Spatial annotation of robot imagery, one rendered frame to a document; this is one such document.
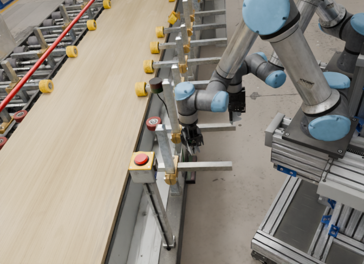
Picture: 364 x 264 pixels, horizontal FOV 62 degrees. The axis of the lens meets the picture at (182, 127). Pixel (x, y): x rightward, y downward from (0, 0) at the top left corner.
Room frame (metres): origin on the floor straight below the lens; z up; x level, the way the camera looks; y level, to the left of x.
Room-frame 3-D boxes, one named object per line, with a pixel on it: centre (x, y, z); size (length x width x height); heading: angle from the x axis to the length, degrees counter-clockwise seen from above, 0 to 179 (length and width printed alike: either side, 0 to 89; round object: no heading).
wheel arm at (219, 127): (1.16, -0.05, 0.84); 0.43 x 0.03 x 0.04; 78
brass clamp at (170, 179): (0.92, 0.08, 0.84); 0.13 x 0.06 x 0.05; 168
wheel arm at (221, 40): (1.91, -0.16, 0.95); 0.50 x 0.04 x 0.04; 78
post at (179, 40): (1.63, -0.07, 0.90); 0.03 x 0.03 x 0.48; 78
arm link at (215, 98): (0.88, -0.13, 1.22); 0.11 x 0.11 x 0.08; 64
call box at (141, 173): (0.64, 0.14, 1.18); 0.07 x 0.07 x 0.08; 78
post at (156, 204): (0.64, 0.14, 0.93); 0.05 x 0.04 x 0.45; 168
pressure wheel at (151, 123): (1.20, 0.14, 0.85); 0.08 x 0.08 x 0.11
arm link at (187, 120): (0.91, -0.04, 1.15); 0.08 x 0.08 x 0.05
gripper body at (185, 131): (0.90, -0.03, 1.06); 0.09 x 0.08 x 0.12; 8
